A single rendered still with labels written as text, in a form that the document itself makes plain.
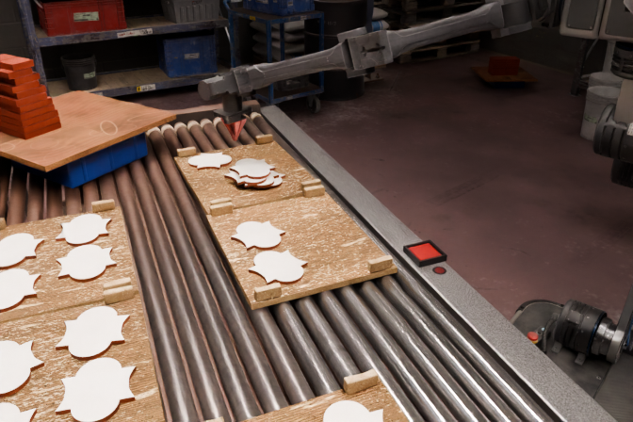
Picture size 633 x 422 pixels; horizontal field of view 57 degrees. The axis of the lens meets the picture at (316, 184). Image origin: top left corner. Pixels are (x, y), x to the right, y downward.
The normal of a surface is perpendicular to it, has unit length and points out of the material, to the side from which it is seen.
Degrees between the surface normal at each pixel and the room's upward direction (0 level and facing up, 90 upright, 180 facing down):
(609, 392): 0
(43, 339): 0
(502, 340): 0
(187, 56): 90
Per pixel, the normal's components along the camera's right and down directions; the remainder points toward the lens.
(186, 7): 0.58, 0.46
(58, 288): 0.00, -0.90
